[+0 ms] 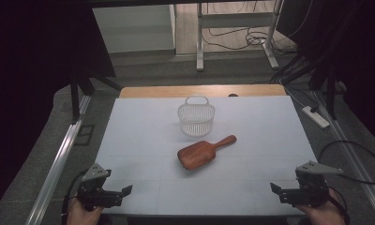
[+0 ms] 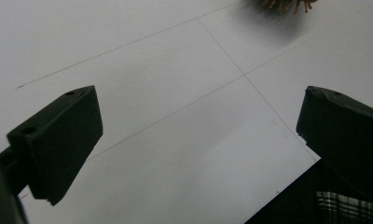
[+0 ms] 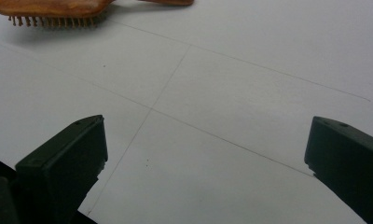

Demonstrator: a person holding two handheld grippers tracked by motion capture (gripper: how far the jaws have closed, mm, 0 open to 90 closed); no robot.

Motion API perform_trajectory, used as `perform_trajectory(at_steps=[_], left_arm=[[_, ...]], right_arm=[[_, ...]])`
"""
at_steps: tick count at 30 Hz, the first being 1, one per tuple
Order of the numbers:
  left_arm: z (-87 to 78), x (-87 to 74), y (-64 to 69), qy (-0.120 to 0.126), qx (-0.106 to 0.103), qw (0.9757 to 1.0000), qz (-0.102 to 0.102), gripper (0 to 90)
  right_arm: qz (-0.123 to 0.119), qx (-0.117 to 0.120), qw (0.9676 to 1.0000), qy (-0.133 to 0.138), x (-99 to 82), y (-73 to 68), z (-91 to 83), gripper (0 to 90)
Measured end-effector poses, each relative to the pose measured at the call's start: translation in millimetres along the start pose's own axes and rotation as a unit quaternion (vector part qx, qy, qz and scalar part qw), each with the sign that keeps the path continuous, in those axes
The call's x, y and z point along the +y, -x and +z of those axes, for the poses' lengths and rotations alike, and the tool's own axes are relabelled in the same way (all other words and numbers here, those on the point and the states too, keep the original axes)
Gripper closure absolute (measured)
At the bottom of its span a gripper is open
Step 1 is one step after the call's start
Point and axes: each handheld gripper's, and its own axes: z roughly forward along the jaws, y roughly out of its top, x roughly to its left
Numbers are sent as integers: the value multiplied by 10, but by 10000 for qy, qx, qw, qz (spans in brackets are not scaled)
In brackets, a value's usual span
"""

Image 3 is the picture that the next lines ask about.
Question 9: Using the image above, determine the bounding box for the wooden paddle hairbrush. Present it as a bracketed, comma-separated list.
[0, 0, 195, 29]

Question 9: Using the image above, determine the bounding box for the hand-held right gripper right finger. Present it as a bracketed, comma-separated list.
[304, 116, 373, 224]

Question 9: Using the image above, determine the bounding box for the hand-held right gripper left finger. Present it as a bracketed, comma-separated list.
[15, 114, 109, 224]

